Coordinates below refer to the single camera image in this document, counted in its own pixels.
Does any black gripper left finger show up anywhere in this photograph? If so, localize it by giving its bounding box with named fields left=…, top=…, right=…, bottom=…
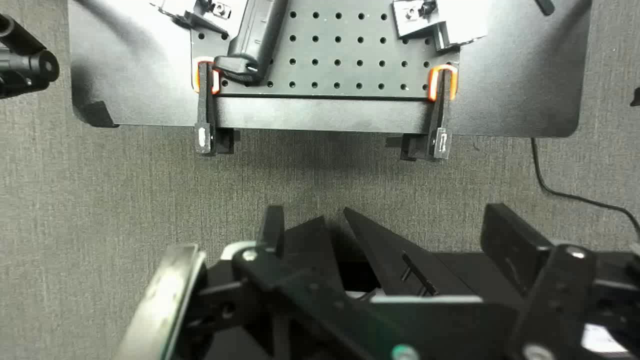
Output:
left=178, top=203, right=423, bottom=360

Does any silver bracket with marker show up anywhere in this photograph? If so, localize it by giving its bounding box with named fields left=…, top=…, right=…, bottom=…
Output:
left=148, top=0, right=233, bottom=40
left=389, top=0, right=489, bottom=53

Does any orange black bar clamp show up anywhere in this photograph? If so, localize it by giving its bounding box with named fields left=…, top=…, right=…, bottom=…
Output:
left=192, top=55, right=240, bottom=157
left=398, top=62, right=462, bottom=162

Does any black floor cable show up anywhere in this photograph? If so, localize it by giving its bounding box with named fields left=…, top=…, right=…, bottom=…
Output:
left=528, top=135, right=640, bottom=235

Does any pale grey slanted panel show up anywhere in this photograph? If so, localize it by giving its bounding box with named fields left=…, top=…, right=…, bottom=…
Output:
left=118, top=242, right=210, bottom=360

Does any black tripod head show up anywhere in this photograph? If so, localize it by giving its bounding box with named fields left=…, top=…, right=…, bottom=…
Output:
left=0, top=12, right=62, bottom=102

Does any small black knob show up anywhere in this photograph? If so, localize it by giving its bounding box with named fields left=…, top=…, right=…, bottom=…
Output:
left=531, top=0, right=557, bottom=17

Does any perforated metal mounting table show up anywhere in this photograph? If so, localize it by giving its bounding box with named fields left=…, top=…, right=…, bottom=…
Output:
left=65, top=0, right=593, bottom=139

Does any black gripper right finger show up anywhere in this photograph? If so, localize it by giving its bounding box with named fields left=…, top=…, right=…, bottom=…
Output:
left=479, top=201, right=640, bottom=360

